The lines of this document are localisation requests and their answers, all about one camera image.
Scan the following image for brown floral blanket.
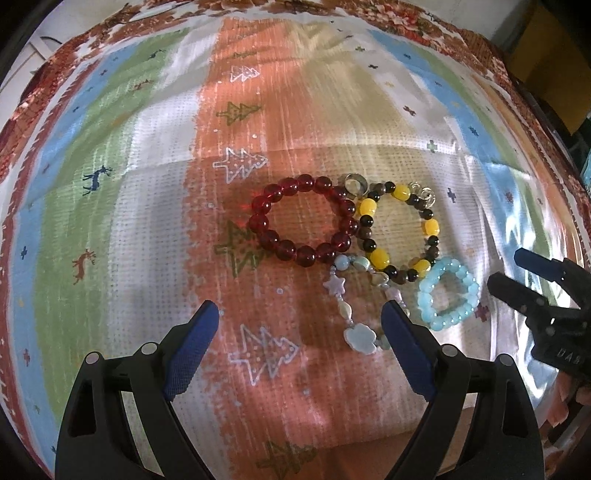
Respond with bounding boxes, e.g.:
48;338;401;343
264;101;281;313
0;0;591;480

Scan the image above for star and heart charm bracelet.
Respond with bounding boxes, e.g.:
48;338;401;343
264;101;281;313
323;253;411;358

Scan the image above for striped colourful mat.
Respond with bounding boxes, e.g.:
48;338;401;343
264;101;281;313
0;14;583;480

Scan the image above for person's right hand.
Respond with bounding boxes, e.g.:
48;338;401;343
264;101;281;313
547;371;591;444

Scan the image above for light blue bead bracelet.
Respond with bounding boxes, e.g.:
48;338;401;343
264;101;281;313
416;257;482;332

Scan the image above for red bead bracelet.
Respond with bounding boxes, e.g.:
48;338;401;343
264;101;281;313
248;174;360;266

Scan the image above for white headboard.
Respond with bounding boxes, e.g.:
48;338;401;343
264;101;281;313
11;33;62;81

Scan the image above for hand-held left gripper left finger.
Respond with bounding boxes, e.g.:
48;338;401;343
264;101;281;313
54;300;220;480

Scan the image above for silver ring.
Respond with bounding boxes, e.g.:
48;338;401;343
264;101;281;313
409;182;439;208
344;173;369;200

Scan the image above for yellow wooden panel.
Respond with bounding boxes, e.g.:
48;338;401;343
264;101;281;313
521;0;591;136

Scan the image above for yellow and black bead bracelet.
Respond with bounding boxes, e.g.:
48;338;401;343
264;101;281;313
353;181;441;284

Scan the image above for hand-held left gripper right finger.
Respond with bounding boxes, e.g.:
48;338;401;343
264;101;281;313
381;300;546;480

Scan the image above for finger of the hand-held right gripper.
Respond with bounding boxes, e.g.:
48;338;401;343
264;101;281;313
514;248;591;308
488;272;579;325

